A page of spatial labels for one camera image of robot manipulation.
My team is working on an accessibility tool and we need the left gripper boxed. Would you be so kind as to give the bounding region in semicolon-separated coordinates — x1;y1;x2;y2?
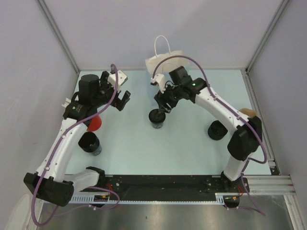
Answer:
93;71;130;111

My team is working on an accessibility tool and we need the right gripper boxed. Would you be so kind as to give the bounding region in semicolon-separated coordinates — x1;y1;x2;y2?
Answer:
154;81;183;114

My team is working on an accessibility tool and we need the black cup lid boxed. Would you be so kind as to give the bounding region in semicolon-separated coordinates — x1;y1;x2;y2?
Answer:
149;109;166;124

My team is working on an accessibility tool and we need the single black coffee cup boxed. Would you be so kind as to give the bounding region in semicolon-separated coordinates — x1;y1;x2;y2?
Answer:
149;109;166;129

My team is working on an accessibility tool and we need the light blue paper bag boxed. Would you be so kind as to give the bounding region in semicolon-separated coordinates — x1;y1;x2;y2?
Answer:
145;35;190;75

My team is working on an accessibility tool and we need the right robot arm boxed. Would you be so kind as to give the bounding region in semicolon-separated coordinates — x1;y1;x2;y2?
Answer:
151;66;262;192

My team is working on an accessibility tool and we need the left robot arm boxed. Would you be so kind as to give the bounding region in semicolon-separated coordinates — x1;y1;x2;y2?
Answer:
24;70;130;207

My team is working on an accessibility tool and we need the red straw cup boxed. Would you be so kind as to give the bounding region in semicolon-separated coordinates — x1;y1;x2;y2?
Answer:
87;116;102;132

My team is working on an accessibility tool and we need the black cup left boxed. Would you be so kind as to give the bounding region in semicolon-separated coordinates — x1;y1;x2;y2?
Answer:
78;132;102;156

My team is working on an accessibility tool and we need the brown cardboard cup carrier stack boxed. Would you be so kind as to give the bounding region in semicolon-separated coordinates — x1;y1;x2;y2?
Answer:
240;108;258;118

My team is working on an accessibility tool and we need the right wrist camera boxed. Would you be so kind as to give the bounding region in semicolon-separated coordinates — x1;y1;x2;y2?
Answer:
150;73;166;93

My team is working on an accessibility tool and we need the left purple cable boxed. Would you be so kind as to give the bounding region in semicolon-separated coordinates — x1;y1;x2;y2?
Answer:
31;63;120;227

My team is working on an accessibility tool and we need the purple cable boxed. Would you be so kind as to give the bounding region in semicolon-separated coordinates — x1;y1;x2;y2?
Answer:
31;63;120;227
152;55;268;216

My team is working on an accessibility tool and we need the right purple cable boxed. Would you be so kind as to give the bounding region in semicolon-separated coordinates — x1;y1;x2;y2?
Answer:
152;55;268;216

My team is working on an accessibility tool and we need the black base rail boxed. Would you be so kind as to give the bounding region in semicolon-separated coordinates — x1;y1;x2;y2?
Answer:
79;174;250;202

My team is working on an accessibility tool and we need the white cable duct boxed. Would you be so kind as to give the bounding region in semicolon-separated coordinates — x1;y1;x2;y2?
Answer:
69;193;242;205

